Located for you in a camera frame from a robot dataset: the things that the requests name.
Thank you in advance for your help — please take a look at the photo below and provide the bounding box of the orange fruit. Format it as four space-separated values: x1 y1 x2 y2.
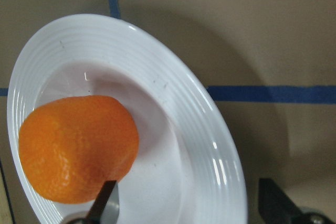
18 95 139 204

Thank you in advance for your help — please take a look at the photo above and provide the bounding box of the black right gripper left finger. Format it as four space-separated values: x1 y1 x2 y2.
86 180 117 223

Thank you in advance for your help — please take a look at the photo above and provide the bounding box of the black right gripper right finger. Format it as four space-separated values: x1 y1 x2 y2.
258 178 309 223

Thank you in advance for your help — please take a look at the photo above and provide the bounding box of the white round plate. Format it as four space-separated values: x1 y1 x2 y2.
7 14 248 223

